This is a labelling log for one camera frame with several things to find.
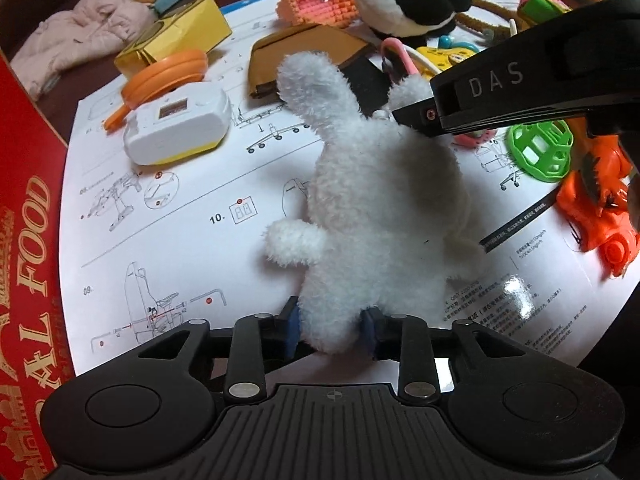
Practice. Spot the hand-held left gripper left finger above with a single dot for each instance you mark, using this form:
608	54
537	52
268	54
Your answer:
292	332

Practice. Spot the green plastic hollow ball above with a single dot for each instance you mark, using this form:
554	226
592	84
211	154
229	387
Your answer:
515	147

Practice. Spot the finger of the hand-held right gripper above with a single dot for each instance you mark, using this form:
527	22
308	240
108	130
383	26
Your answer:
415	116

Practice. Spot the brown and black pouch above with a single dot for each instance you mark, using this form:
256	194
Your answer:
310	50

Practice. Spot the orange plastic toy vehicle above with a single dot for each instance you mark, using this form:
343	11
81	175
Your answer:
600	220

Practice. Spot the brown fuzzy headband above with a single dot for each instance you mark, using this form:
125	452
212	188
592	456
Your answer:
490	10

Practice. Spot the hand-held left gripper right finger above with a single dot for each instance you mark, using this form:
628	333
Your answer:
369	332

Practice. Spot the white plush bunny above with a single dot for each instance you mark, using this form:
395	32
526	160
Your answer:
380	200

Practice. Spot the red gift box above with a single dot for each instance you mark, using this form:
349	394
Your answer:
25	260

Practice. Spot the blue and white toy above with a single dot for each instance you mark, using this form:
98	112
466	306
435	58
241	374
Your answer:
445	40

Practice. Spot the white toy camera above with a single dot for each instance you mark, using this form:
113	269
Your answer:
175	130

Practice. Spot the orange round plastic toy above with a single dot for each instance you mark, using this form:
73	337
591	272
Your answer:
170	67

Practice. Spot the yellow cardboard box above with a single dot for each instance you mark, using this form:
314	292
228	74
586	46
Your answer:
190	25

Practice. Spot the white instruction sheet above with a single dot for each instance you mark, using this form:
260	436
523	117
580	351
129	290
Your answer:
200	240

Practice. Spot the pink padded cloth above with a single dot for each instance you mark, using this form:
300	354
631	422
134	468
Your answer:
85	25

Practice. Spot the pink plastic toy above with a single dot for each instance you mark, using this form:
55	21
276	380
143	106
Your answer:
477	137

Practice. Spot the green toy house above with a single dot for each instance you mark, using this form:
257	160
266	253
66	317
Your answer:
542	2

